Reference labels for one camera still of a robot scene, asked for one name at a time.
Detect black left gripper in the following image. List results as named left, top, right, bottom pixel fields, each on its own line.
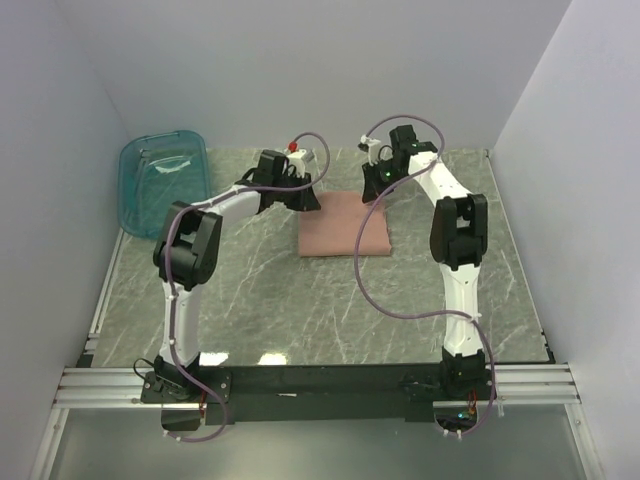
left=273, top=171, right=321, bottom=212

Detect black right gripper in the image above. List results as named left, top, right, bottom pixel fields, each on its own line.
left=362, top=158, right=407, bottom=204

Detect pink printed t-shirt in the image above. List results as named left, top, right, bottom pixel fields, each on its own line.
left=298, top=191, right=391, bottom=257

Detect teal transparent plastic basket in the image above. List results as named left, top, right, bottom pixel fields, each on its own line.
left=118, top=130, right=211, bottom=240

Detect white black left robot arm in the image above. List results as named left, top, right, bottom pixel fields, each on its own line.
left=141, top=144, right=321, bottom=404

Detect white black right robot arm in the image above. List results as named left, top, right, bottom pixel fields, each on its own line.
left=358, top=125, right=489, bottom=399

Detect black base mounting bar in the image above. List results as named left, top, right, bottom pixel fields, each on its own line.
left=140, top=363, right=491, bottom=425

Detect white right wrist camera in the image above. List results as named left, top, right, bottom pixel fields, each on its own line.
left=357, top=135, right=382, bottom=165

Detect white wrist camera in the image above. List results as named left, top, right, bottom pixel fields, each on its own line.
left=285, top=141, right=315, bottom=178
left=357, top=135, right=382, bottom=165

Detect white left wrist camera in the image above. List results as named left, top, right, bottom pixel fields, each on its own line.
left=285, top=141, right=315, bottom=178

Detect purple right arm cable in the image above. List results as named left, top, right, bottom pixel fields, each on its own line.
left=353, top=114, right=501, bottom=437

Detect aluminium frame rail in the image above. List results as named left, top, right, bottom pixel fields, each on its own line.
left=53, top=364, right=581, bottom=409

